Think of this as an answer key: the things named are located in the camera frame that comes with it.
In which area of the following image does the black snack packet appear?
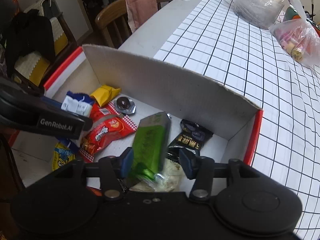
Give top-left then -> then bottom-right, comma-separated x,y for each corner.
167,119 -> 214,163

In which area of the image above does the green snack bar packet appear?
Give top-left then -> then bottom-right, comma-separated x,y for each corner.
130,112 -> 171,179

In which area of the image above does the cream snack packet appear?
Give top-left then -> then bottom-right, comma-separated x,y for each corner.
129,159 -> 184,192

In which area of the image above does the red noodle snack packet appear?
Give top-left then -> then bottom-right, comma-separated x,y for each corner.
79,102 -> 137,163

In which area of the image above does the silver chocolate ball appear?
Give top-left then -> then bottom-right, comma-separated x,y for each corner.
113,96 -> 136,115

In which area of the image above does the white and blue snack packet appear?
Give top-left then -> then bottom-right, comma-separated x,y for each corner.
61,91 -> 95,117

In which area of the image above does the yellow minion snack packet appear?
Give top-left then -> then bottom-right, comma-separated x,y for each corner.
52,142 -> 75,171

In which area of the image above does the small yellow snack packet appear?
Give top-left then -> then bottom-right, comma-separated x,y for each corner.
90,85 -> 121,107

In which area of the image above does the clear bag of pink snacks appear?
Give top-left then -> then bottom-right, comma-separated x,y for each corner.
269,0 -> 319,67

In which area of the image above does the clear bag of grey snacks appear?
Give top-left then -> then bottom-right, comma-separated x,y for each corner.
234,0 -> 284,29

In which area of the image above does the red and white cardboard box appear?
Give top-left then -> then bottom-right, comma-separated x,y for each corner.
11,43 -> 264,193

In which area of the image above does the black garment on chair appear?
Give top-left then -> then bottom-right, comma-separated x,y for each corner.
1,9 -> 56,78

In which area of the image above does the white grid tablecloth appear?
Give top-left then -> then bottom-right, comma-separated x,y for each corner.
155,0 -> 319,239

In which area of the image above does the left wooden chair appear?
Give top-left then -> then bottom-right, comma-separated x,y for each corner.
95,0 -> 173,48

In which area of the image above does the pink towel on chair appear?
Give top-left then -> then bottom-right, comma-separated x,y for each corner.
125,0 -> 158,33

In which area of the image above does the orange green storage basket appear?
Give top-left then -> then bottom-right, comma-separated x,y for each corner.
285,6 -> 320,37

